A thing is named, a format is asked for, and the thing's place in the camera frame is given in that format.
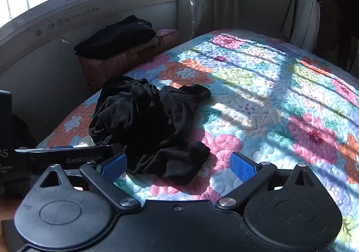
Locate white hanging garment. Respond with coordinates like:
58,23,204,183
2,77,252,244
280,0,321,52

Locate brown suitcase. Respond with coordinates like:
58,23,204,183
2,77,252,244
78,28,180,93

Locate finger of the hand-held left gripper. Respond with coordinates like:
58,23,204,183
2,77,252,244
15,143,123,157

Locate black clothes rack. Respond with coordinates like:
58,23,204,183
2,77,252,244
290,0,330,42

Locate floral quilted bedspread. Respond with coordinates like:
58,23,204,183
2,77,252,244
36,29,359,250

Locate folded black clothes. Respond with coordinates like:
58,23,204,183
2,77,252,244
74,15,156,59

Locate dark hanging garment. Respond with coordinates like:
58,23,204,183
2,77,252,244
318,0,359,73

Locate black long-sleeve garment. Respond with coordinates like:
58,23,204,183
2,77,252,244
89,76,212,186

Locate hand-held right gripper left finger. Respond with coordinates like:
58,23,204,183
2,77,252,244
38,153,142,212

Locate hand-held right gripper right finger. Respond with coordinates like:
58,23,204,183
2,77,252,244
215,151,321,211

